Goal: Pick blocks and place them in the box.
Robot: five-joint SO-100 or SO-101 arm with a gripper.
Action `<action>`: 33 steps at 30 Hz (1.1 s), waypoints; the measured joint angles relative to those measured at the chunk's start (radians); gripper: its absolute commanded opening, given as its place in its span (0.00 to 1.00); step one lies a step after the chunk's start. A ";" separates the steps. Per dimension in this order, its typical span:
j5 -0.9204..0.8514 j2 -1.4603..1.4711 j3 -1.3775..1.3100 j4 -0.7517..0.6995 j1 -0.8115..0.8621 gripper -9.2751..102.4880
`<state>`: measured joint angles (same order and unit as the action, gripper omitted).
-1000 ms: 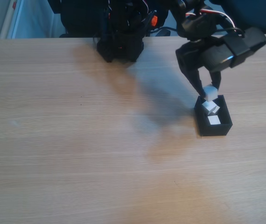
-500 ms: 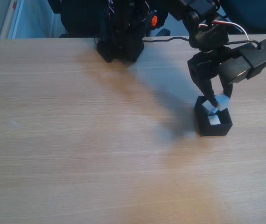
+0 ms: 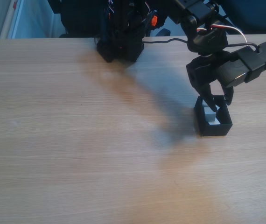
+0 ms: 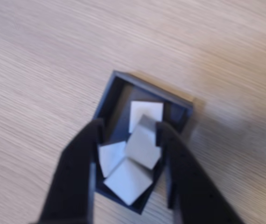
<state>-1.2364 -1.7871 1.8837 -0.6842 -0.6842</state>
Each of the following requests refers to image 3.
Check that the black open box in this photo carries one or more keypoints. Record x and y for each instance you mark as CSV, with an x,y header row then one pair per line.
x,y
217,131

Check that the orange clamp knob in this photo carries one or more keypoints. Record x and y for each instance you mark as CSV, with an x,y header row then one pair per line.
x,y
154,20

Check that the dark blue office chair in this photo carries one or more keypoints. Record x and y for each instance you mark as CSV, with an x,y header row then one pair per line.
x,y
259,14

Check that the white panel with red mark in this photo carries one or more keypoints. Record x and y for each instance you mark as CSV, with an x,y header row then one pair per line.
x,y
9,18

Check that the black oval camera box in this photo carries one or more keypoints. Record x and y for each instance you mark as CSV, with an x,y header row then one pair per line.
x,y
252,60

